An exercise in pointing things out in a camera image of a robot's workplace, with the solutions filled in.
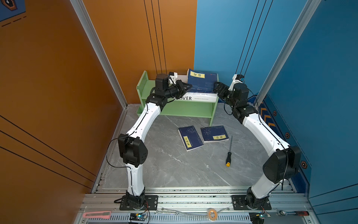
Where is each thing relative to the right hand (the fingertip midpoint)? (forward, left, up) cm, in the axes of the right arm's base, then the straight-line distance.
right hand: (218, 85), depth 79 cm
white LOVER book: (-3, +10, -6) cm, 12 cm away
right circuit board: (-58, -17, -39) cm, 72 cm away
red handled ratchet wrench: (-57, -29, -36) cm, 73 cm away
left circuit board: (-58, +43, -38) cm, 82 cm away
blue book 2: (-10, -1, -36) cm, 37 cm away
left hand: (-3, +14, +3) cm, 15 cm away
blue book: (-13, +16, -36) cm, 41 cm away
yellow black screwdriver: (-25, -10, -37) cm, 46 cm away
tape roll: (-57, +4, -38) cm, 69 cm away
